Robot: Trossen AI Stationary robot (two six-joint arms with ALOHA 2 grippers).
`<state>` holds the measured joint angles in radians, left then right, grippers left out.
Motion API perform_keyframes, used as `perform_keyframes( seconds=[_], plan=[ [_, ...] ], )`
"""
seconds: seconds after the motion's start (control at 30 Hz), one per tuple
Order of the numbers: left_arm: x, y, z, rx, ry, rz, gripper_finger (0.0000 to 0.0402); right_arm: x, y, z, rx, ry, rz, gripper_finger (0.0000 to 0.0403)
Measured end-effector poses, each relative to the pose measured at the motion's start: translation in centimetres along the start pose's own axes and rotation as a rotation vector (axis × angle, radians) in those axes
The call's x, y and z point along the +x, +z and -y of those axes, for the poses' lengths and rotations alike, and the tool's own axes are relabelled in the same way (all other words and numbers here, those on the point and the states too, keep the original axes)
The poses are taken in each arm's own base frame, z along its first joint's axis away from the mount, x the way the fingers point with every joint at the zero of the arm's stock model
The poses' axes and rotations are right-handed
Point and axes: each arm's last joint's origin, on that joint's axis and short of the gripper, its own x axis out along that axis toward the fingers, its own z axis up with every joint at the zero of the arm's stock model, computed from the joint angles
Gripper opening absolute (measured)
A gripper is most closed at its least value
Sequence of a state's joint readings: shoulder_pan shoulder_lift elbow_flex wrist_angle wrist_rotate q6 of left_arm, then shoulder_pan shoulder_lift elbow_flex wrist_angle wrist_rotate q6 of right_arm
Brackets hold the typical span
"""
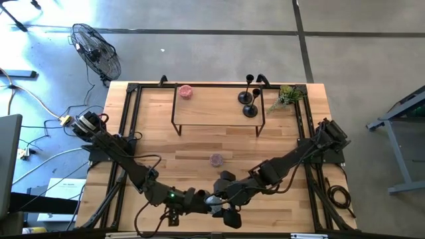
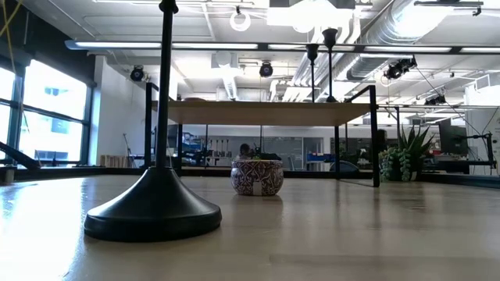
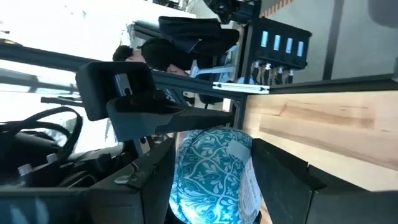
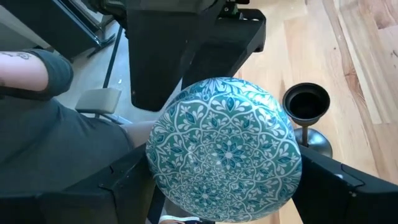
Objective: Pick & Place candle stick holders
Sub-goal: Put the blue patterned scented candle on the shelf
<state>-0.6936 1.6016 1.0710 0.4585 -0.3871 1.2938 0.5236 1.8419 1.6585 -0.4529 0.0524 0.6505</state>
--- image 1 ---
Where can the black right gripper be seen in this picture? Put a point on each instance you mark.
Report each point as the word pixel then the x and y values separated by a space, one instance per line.
pixel 235 192

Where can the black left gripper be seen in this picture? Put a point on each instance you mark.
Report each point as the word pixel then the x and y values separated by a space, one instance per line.
pixel 189 199

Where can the purple patterned candle tin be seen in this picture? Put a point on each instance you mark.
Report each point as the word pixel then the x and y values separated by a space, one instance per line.
pixel 216 160

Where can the pink patterned candle tin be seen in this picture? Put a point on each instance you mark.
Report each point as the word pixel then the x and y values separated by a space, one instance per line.
pixel 185 92

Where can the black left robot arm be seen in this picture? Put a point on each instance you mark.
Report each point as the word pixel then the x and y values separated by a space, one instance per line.
pixel 133 169

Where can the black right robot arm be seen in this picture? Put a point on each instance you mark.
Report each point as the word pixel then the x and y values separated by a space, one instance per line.
pixel 289 161

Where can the wooden shelf riser, black legs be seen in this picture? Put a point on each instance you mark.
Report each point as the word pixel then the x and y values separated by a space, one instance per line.
pixel 212 114

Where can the green artificial plant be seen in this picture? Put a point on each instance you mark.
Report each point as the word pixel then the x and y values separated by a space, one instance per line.
pixel 289 94

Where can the white paper sheet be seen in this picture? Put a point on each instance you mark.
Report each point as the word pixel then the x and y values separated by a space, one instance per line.
pixel 64 191

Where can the black bench beam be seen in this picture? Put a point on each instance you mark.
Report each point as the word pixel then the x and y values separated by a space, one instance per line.
pixel 43 206

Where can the yellow power plug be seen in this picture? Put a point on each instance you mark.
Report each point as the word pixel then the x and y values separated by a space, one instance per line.
pixel 66 120

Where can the yellow small object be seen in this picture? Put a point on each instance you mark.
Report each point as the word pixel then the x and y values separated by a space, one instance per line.
pixel 34 230

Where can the grey metal table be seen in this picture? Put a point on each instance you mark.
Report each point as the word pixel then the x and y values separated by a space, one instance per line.
pixel 396 156

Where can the black floor fan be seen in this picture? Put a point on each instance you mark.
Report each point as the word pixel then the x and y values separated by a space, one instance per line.
pixel 96 53

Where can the grey flat panel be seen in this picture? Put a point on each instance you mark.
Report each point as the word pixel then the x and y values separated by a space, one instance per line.
pixel 10 159

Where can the black floor bar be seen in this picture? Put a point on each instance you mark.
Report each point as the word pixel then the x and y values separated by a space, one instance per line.
pixel 20 73

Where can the black tripod legs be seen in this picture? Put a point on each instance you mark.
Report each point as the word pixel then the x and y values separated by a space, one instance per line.
pixel 15 20

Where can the white table edge bracket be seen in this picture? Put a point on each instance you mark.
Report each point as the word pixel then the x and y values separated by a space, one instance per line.
pixel 123 235
pixel 308 236

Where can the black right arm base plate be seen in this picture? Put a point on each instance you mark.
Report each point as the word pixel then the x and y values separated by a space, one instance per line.
pixel 335 158

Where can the black metal table frame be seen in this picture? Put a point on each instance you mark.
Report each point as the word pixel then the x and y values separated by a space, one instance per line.
pixel 152 86

